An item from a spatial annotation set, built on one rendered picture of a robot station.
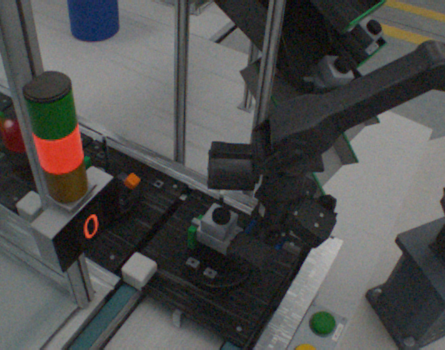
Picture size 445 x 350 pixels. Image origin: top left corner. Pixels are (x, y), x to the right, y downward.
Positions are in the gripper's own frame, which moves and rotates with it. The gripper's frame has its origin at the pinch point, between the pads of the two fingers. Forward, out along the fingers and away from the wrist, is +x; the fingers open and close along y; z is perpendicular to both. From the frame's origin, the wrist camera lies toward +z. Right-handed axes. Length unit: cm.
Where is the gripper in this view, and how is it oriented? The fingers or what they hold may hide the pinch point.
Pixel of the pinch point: (269, 238)
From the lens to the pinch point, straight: 79.7
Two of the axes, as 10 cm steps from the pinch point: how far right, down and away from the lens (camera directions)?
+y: 5.0, -6.1, 6.1
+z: 8.6, 4.1, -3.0
